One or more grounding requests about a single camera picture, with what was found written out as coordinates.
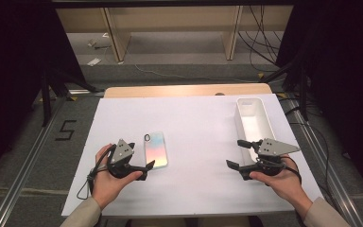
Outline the short metal rail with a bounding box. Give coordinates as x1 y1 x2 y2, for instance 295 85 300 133
67 89 106 96

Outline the light wooden shelf unit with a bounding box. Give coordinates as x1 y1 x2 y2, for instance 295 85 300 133
56 4 294 62

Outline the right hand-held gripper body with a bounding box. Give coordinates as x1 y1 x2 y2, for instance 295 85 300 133
249 137 302 178

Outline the thin black floor cable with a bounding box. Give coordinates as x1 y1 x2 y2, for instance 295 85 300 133
285 97 333 198

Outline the white board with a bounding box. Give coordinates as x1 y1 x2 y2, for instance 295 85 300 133
60 94 324 218

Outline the person's left hand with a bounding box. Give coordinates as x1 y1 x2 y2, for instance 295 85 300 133
92 143 145 211

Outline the person's right hand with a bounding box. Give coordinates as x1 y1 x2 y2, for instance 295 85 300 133
249 154 310 211

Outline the black curtain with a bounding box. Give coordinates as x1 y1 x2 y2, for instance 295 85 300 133
277 0 363 204
0 0 87 187

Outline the white plastic bin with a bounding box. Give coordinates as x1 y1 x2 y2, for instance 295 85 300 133
234 96 277 166

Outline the small floor debris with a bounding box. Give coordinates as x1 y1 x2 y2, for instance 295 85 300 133
87 32 112 50

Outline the black metal stand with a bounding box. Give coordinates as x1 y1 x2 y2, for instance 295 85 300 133
40 68 99 128
260 60 310 121

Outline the grey floor cable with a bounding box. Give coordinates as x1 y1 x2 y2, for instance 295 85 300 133
134 64 259 84

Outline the bundle of black cables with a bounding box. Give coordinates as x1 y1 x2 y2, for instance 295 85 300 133
237 4 285 67

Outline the light wooden table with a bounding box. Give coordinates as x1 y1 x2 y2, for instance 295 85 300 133
103 83 273 98

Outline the long metal rail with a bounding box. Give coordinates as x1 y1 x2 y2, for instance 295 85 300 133
0 94 69 227
283 93 363 227

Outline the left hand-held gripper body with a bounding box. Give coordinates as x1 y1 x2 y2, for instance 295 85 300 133
107 138 138 180

